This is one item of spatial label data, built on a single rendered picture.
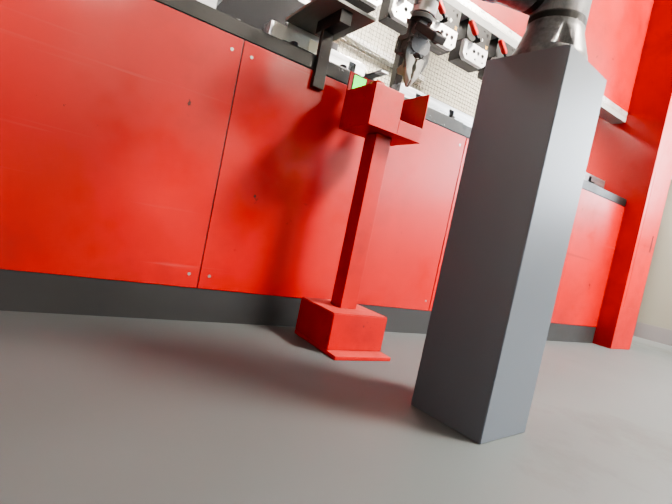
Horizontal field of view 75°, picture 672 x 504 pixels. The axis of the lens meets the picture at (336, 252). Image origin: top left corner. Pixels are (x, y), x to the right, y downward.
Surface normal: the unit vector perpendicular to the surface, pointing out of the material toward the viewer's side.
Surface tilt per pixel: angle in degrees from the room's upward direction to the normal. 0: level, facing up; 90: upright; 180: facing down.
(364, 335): 90
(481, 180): 90
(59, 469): 0
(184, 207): 90
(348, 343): 90
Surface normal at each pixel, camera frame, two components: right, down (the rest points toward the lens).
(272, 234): 0.54, 0.15
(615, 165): -0.82, -0.15
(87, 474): 0.20, -0.98
